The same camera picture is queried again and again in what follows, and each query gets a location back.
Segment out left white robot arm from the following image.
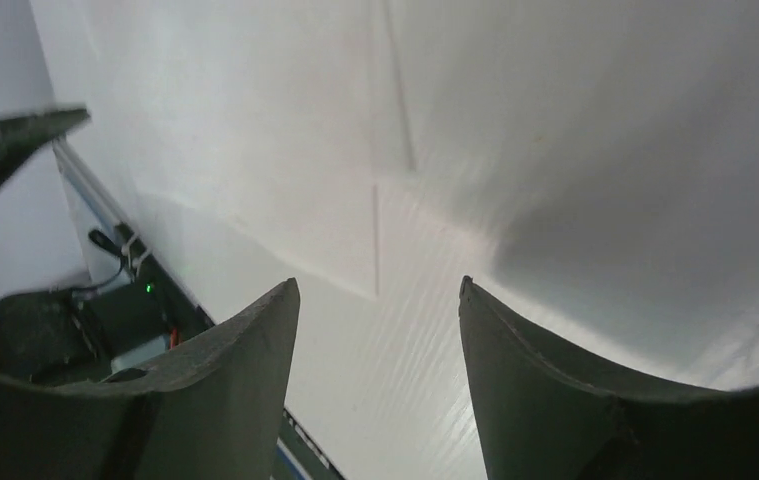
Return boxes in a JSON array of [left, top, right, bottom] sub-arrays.
[[0, 105, 111, 385]]

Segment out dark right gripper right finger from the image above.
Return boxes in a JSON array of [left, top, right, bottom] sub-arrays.
[[459, 277, 759, 479]]

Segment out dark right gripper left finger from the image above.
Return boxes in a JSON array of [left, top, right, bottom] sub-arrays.
[[0, 278, 300, 479]]

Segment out left controller board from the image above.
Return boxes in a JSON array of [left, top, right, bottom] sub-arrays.
[[82, 280, 174, 358]]

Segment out translucent white wrapping paper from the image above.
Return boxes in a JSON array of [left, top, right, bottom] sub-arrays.
[[141, 1, 759, 479]]

